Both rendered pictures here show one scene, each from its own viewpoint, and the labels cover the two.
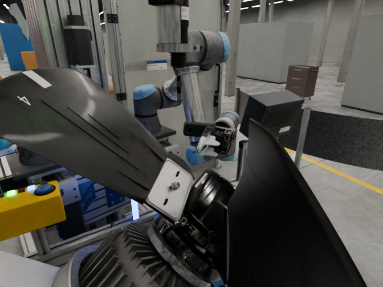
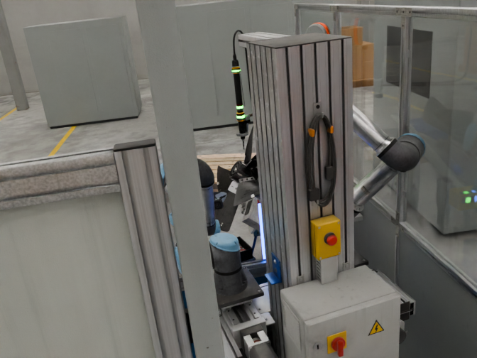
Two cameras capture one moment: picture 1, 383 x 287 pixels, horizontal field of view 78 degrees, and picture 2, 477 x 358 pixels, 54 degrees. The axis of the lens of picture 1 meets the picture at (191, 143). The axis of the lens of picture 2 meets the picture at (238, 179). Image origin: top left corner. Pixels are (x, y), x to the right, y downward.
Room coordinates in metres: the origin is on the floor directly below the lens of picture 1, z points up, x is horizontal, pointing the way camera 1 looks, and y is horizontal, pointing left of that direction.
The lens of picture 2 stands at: (2.70, 1.01, 2.19)
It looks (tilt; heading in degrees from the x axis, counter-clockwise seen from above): 22 degrees down; 205
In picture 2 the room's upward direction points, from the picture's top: 6 degrees counter-clockwise
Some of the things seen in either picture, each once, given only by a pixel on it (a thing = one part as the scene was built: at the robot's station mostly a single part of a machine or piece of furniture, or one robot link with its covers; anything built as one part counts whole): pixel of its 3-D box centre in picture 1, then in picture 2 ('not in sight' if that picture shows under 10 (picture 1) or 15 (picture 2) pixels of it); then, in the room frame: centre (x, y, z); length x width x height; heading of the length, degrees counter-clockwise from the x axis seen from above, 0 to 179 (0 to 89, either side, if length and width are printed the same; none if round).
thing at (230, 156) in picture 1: (223, 147); not in sight; (0.88, -0.13, 1.08); 0.11 x 0.08 x 0.11; 125
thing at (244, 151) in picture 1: (241, 160); not in sight; (1.00, -0.24, 0.96); 0.03 x 0.03 x 0.20; 32
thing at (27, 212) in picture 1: (31, 209); not in sight; (0.56, 0.46, 1.02); 0.16 x 0.10 x 0.11; 122
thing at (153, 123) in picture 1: (146, 121); (228, 275); (1.20, 0.24, 1.09); 0.15 x 0.15 x 0.10
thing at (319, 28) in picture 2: not in sight; (318, 36); (-0.25, 0.30, 1.88); 0.16 x 0.07 x 0.16; 67
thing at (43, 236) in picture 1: (39, 236); not in sight; (0.56, 0.46, 0.92); 0.03 x 0.03 x 0.12; 32
